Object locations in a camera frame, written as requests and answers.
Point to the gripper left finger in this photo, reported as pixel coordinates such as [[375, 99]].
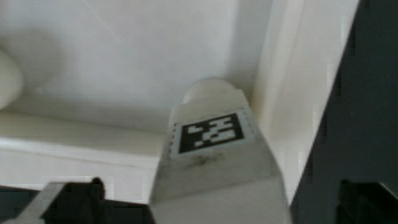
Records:
[[78, 206]]

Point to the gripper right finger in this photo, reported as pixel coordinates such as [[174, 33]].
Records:
[[366, 203]]

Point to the white table leg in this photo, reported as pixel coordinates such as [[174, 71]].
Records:
[[218, 180]]

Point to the white square table top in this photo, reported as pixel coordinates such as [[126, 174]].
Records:
[[101, 58]]

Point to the white U-shaped fence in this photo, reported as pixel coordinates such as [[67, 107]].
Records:
[[32, 178]]

